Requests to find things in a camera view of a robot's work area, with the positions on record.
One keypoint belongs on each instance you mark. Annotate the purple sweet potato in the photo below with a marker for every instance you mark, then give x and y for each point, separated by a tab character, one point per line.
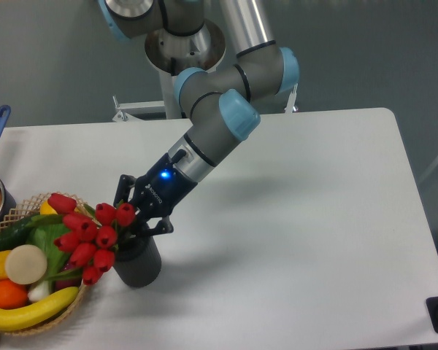
74	282

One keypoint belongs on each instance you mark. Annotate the yellow squash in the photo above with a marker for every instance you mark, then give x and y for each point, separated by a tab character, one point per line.
47	209

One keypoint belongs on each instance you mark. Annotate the green bok choy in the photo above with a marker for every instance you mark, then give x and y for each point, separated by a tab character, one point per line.
43	237

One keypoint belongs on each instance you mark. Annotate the beige round disc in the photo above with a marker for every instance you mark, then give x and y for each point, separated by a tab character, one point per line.
26	264

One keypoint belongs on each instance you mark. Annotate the orange fruit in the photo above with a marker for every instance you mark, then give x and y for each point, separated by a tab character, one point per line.
12	295

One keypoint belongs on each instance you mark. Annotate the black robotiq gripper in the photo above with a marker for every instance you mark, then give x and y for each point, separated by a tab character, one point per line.
155	195

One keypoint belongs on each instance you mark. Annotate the yellow banana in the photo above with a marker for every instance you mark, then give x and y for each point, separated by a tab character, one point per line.
31	315

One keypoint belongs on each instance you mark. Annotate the red tulip bouquet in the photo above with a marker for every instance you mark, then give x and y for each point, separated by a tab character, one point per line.
94	236

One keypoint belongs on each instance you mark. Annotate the dark grey ribbed vase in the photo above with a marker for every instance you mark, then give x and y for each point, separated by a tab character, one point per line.
138	262

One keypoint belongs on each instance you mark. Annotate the woven wicker basket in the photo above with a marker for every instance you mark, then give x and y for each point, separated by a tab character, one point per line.
27	208

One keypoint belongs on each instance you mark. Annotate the green cucumber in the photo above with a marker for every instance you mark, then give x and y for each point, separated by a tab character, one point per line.
17	233

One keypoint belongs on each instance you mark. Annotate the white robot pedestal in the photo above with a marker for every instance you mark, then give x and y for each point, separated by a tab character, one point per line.
160	102

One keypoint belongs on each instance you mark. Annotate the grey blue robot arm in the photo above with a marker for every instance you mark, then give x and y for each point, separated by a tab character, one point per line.
218	103

